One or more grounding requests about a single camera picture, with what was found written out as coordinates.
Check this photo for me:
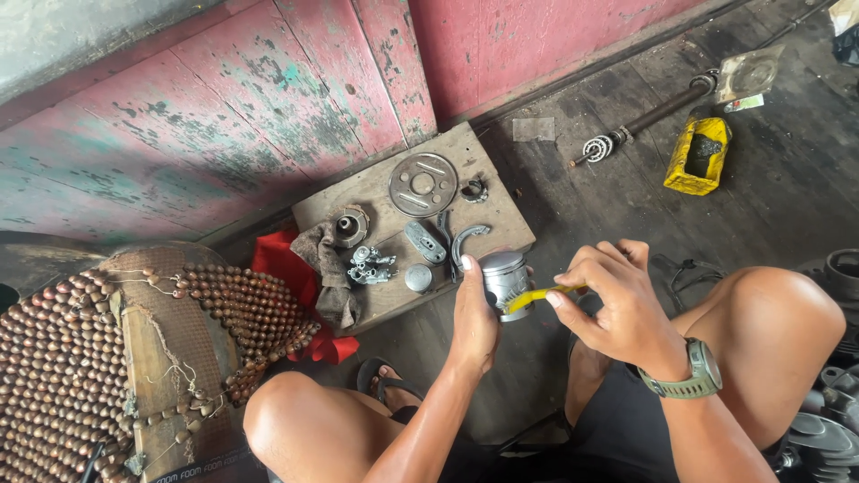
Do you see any long drive axle shaft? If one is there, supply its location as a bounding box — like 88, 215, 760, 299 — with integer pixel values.
570, 68, 720, 168

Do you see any thin dark metal lever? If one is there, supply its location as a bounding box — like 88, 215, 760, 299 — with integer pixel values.
436, 210, 459, 284

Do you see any olive green wristwatch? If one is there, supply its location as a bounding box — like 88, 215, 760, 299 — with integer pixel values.
636, 337, 724, 401

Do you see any red cloth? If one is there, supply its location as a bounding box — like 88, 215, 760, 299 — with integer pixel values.
250, 229, 361, 366

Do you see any black flip flop sandal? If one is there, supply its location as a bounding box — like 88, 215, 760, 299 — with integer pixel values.
356, 357, 425, 411

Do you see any yellow cut plastic container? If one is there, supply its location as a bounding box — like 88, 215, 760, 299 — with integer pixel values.
663, 116, 733, 197

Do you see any round perforated metal plate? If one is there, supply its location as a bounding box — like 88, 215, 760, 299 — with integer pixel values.
388, 152, 459, 218

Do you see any wooden board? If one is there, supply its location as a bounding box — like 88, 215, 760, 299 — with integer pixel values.
291, 121, 537, 338

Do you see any round clutch hub part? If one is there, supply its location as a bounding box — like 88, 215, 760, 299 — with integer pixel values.
328, 204, 371, 250

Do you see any oval grey metal cover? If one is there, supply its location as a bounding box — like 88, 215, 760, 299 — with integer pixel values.
403, 220, 448, 266

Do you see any small green white label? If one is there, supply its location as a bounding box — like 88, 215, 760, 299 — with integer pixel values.
723, 93, 766, 114

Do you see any silver carburetor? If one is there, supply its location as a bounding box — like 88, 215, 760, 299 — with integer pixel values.
346, 245, 398, 286

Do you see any black wire clip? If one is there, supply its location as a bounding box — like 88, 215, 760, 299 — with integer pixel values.
650, 253, 729, 313

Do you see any clear plastic bag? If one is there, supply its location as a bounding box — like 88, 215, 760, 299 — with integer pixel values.
714, 43, 787, 105

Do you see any person's right hand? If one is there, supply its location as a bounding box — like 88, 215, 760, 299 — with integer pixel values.
545, 239, 692, 383

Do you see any curved metal brake shoe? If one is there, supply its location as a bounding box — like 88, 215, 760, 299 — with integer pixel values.
451, 224, 492, 272

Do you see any yellow toothbrush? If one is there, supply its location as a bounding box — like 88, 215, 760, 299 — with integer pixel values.
505, 283, 589, 316

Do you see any person's left hand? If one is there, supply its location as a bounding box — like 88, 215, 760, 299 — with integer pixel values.
447, 254, 536, 381

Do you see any wooden beaded seat cover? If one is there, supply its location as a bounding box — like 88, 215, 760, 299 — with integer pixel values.
0, 246, 323, 483

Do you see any dark engine block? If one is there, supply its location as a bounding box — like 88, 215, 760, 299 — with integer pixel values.
772, 248, 859, 483

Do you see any small round silver cap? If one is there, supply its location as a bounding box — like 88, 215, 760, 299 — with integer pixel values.
404, 263, 436, 295

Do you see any dirty brown rag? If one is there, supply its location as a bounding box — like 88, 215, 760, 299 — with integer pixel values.
289, 220, 363, 331

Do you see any small metal ring clamp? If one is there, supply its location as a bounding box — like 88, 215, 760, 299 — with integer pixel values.
459, 178, 490, 205

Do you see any silver engine piston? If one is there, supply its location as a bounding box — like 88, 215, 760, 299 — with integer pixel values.
478, 251, 536, 323

